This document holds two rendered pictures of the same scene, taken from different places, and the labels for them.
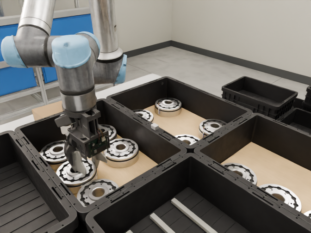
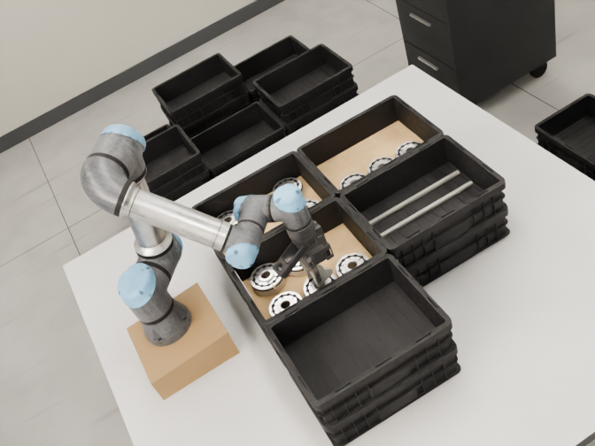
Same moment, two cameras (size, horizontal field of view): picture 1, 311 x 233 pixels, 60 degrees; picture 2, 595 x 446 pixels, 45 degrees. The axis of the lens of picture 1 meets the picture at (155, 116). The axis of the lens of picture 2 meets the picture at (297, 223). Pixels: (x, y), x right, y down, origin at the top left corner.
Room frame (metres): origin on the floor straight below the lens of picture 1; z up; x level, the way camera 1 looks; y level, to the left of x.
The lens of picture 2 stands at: (-0.14, 1.38, 2.38)
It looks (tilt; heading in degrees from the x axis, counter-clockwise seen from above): 43 degrees down; 300
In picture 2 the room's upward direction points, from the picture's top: 22 degrees counter-clockwise
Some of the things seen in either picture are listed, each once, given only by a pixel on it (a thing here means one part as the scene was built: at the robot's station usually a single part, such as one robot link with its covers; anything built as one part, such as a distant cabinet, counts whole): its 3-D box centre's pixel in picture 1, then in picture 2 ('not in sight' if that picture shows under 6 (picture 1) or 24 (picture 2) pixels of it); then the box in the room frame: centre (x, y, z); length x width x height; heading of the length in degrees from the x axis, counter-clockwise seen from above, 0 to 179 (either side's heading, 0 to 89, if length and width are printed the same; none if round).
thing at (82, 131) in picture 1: (85, 128); (310, 245); (0.54, 0.17, 0.99); 0.09 x 0.08 x 0.12; 46
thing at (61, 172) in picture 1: (76, 171); (320, 286); (0.54, 0.21, 0.86); 0.10 x 0.10 x 0.01
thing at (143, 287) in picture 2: not in sight; (143, 290); (1.03, 0.32, 0.96); 0.13 x 0.12 x 0.14; 92
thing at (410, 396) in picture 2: not in sight; (368, 360); (0.39, 0.38, 0.76); 0.40 x 0.30 x 0.12; 42
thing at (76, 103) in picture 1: (80, 97); (299, 226); (0.55, 0.17, 1.07); 0.08 x 0.08 x 0.05
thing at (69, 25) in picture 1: (75, 46); not in sight; (2.61, 0.78, 0.60); 0.72 x 0.03 x 0.56; 133
